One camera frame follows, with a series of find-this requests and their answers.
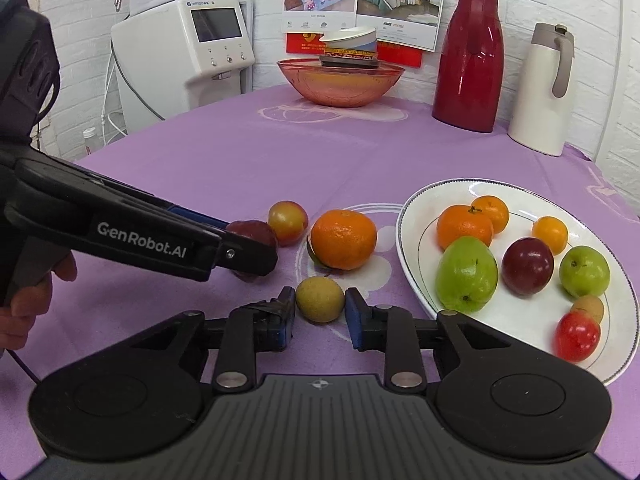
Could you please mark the dark red plum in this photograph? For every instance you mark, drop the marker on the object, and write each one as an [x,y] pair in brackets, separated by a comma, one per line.
[527,266]
[250,230]

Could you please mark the white bowl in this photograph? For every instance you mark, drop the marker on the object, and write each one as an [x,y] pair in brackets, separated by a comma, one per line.
[350,40]

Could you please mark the large orange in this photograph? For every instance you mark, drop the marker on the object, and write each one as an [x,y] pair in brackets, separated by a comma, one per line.
[345,237]

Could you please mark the small red apple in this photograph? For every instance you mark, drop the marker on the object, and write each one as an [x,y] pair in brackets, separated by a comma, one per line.
[576,337]

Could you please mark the patterned bowl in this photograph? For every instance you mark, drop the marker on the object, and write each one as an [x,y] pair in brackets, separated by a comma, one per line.
[352,53]

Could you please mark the plastic bottle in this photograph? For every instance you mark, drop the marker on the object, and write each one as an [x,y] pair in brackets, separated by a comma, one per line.
[90,142]

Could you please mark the large green pear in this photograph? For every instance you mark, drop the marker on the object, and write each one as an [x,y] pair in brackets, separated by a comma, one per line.
[465,275]

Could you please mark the small yellow-orange citrus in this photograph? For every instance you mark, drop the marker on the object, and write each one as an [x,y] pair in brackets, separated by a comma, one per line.
[550,235]
[492,212]

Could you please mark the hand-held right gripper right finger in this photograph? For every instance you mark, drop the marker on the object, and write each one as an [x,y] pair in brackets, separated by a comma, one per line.
[356,322]

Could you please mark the red thermos jug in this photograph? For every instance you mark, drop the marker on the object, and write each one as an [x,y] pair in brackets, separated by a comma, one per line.
[465,75]

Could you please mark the red glass bowl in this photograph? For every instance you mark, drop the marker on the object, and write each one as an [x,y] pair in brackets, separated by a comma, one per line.
[340,87]

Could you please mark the purple tablecloth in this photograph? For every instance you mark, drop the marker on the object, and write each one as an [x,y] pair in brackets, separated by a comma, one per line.
[225,160]

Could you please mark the person's left hand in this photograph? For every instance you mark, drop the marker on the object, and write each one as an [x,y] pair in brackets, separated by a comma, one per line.
[30,310]

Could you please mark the red-green plum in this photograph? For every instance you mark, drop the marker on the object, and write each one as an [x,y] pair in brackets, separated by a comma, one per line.
[288,221]

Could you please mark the small green apple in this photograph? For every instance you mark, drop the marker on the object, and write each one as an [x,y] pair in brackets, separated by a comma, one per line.
[584,271]

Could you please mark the small yellow-green fruit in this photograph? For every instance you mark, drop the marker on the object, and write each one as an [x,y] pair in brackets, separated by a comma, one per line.
[320,301]

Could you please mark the small tan fruit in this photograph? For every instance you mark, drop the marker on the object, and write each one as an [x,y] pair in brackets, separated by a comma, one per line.
[590,306]

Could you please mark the white water dispenser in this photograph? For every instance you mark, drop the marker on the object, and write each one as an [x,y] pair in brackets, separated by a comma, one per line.
[160,70]

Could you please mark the white wall conduit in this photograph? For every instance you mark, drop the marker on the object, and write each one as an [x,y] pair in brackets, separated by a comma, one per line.
[614,60]

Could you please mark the white plate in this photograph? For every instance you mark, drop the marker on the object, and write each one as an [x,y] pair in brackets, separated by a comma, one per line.
[525,195]

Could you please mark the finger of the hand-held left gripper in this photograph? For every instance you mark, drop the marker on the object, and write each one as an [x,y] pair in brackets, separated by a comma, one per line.
[200,217]
[245,258]

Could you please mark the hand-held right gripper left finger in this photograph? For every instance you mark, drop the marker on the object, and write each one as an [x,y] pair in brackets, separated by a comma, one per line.
[285,322]

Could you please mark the dark bowl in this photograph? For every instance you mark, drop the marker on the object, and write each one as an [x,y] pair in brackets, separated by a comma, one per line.
[350,64]

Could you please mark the white thermos jug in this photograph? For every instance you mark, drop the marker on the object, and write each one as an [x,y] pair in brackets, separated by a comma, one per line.
[535,105]

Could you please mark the orange with green stem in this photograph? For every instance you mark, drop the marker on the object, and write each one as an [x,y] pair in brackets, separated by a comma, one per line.
[462,230]

